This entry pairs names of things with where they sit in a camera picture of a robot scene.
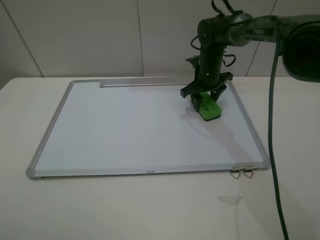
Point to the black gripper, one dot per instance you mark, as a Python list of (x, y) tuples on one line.
[(196, 87)]

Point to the green whiteboard eraser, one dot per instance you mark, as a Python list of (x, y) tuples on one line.
[(208, 108)]

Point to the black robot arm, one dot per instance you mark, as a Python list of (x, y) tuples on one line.
[(297, 40)]

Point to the aluminium framed whiteboard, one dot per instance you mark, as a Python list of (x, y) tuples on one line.
[(134, 126)]

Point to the left metal hanging clip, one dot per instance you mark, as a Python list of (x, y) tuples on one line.
[(235, 172)]

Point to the metal hanging clip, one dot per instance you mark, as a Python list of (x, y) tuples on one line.
[(248, 171), (235, 172)]

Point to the right metal hanging clip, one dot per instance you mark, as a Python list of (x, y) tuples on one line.
[(248, 171)]

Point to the clear tape piece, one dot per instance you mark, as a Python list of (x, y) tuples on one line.
[(232, 200)]

